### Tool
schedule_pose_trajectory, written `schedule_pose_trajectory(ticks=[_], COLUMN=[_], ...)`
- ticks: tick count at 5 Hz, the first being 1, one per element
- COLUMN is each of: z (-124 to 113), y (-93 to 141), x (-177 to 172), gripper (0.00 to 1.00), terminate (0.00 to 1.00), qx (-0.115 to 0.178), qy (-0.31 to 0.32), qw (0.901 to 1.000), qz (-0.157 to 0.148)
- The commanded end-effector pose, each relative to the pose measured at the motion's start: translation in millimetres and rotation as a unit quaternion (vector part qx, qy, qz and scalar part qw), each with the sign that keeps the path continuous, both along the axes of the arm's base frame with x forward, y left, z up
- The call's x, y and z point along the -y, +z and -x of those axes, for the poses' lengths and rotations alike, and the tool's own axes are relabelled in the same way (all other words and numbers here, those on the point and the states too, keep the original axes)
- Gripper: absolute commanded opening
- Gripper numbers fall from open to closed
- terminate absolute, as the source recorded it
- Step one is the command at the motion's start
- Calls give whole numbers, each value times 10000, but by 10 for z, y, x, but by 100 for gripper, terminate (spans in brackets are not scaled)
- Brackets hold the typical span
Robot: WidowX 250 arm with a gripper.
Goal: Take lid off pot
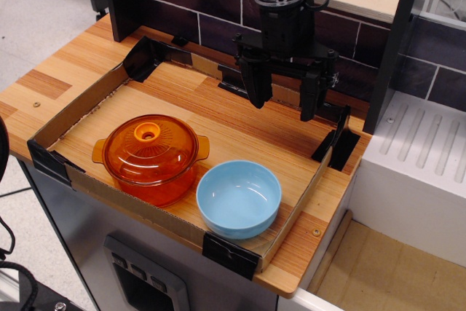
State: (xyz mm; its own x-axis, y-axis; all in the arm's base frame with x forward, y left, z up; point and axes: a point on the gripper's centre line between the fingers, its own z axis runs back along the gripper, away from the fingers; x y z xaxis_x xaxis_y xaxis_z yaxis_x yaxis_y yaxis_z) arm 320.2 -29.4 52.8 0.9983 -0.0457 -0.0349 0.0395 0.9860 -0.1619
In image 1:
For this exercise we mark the white dish drainer sink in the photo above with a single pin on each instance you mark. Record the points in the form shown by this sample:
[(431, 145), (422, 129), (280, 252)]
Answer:
[(397, 241)]

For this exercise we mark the dark vertical post right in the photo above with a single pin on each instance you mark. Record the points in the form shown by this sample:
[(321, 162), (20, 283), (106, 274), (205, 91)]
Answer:
[(383, 91)]

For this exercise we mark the orange glass pot lid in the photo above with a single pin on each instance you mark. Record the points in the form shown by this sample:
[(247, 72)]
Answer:
[(150, 149)]

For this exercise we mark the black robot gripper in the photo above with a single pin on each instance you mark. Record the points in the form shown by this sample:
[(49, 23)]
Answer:
[(286, 45)]

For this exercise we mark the cardboard fence with black tape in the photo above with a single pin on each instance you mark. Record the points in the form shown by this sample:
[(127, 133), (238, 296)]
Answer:
[(313, 160)]

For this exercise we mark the light blue bowl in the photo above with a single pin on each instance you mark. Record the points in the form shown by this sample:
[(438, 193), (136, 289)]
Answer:
[(239, 199)]

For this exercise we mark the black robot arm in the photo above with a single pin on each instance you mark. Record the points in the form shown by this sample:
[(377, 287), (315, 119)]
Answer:
[(286, 46)]

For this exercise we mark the orange glass pot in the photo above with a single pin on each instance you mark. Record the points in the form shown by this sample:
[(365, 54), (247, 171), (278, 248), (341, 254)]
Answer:
[(163, 194)]

